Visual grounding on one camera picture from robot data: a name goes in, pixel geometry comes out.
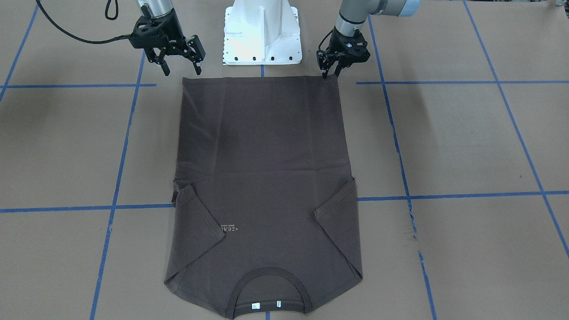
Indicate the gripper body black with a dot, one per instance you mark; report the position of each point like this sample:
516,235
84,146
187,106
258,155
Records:
336,42
173,38

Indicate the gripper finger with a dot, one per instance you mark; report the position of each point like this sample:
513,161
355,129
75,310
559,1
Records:
339,67
196,58
160,60
325,67

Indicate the brown t-shirt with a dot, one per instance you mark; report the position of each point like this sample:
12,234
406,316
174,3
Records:
266,215

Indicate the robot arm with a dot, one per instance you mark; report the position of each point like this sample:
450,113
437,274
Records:
156,8
354,13

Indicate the brown paper table cover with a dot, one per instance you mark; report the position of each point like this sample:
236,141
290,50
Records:
457,131

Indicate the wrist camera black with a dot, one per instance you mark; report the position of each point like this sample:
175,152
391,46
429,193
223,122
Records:
139,36

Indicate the white camera mast with base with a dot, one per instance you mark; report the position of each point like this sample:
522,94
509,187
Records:
262,32

